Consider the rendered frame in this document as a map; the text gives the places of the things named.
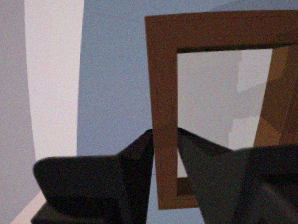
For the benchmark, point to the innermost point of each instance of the brown wooden picture frame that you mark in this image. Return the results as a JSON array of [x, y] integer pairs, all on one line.
[[230, 77]]

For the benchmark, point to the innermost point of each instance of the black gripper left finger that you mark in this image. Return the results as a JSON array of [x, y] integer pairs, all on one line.
[[125, 176]]

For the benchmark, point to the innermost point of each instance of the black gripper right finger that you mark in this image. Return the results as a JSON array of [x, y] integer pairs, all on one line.
[[222, 179]]

